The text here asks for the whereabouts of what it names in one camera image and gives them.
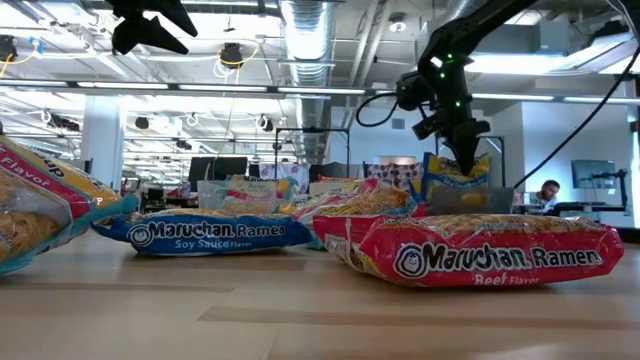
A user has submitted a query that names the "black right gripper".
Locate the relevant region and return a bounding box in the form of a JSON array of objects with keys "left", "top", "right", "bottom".
[{"left": 430, "top": 62, "right": 491, "bottom": 176}]

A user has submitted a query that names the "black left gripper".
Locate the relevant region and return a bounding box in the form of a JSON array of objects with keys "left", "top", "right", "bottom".
[{"left": 105, "top": 0, "right": 199, "bottom": 55}]

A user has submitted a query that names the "blue soy sauce ramen packet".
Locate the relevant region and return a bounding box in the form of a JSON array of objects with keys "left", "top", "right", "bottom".
[
  {"left": 91, "top": 208, "right": 315, "bottom": 258},
  {"left": 421, "top": 151, "right": 492, "bottom": 204}
]

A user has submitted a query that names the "grey plastic bin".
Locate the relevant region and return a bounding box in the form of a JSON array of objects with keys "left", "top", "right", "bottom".
[{"left": 428, "top": 186, "right": 516, "bottom": 217}]

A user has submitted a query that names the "spotted white board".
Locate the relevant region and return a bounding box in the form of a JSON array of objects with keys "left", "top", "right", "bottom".
[{"left": 367, "top": 160, "right": 425, "bottom": 194}]

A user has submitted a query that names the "person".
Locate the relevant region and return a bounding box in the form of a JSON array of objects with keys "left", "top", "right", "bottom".
[{"left": 534, "top": 178, "right": 562, "bottom": 215}]

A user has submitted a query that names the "white pillar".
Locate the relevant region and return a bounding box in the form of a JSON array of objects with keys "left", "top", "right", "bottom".
[{"left": 81, "top": 96, "right": 126, "bottom": 191}]

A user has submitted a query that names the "black monitor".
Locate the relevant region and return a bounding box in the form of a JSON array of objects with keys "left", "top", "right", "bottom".
[{"left": 187, "top": 156, "right": 250, "bottom": 184}]

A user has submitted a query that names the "black ceiling spotlight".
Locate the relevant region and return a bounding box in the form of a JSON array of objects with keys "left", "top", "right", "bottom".
[{"left": 0, "top": 34, "right": 19, "bottom": 64}]

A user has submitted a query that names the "clear plastic bin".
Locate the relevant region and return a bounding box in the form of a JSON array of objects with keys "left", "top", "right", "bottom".
[{"left": 196, "top": 178, "right": 284, "bottom": 215}]

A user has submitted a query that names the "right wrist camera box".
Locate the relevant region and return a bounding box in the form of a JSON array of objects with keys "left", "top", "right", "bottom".
[{"left": 411, "top": 114, "right": 445, "bottom": 142}]

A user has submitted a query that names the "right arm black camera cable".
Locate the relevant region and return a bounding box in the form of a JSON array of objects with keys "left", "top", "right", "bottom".
[{"left": 354, "top": 91, "right": 401, "bottom": 129}]

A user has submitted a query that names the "long black cable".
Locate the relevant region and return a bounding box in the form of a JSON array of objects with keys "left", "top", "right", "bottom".
[{"left": 513, "top": 44, "right": 640, "bottom": 190}]

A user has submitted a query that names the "wall monitor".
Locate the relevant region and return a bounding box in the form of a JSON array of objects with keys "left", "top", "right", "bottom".
[{"left": 570, "top": 158, "right": 618, "bottom": 190}]

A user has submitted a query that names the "silver ventilation duct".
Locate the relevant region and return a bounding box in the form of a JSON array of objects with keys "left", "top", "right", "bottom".
[{"left": 278, "top": 0, "right": 337, "bottom": 166}]

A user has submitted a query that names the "black stand frame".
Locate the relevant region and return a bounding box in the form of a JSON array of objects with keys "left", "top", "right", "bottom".
[{"left": 273, "top": 127, "right": 351, "bottom": 181}]

